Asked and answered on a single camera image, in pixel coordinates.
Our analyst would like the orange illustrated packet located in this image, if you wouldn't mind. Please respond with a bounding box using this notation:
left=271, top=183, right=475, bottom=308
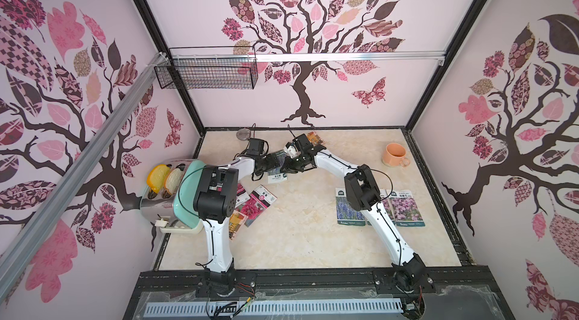
left=229, top=210, right=247, bottom=240
left=307, top=131, right=324, bottom=146

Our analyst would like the pink rose packet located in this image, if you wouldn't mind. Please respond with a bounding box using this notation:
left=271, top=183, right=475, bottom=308
left=235, top=183, right=250, bottom=207
left=236, top=185, right=277, bottom=227

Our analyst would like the lavender seed packet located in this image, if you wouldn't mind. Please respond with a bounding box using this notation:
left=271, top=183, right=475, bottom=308
left=335, top=188, right=366, bottom=227
left=267, top=151, right=287, bottom=184

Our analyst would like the pink cosmos seed packet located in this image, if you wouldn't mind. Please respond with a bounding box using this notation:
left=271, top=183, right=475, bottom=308
left=380, top=189, right=396, bottom=223

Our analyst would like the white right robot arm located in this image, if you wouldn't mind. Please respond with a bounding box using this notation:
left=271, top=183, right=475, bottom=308
left=281, top=135, right=426, bottom=294

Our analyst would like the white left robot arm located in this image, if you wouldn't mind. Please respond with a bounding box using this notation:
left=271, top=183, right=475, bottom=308
left=193, top=138, right=279, bottom=296

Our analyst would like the clear glass jar with grains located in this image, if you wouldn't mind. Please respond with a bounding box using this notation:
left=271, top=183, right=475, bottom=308
left=236, top=128, right=252, bottom=141

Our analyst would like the orange illustrated packet by toaster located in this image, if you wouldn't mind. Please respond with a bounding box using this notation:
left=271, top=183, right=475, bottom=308
left=229, top=210, right=247, bottom=240

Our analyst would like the beige toast slice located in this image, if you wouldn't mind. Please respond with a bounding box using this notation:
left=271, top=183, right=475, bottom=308
left=164, top=168, right=184, bottom=196

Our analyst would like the orange ceramic mug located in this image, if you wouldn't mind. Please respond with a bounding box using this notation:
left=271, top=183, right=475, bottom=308
left=382, top=143, right=410, bottom=168

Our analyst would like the black wire basket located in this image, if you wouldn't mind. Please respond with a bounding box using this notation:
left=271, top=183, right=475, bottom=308
left=155, top=43, right=258, bottom=90

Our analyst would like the white slotted cable duct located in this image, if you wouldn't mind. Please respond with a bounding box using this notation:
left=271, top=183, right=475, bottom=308
left=143, top=298, right=404, bottom=319

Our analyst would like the aluminium rail on wall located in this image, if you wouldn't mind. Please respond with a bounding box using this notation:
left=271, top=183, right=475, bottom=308
left=1, top=52, right=167, bottom=300

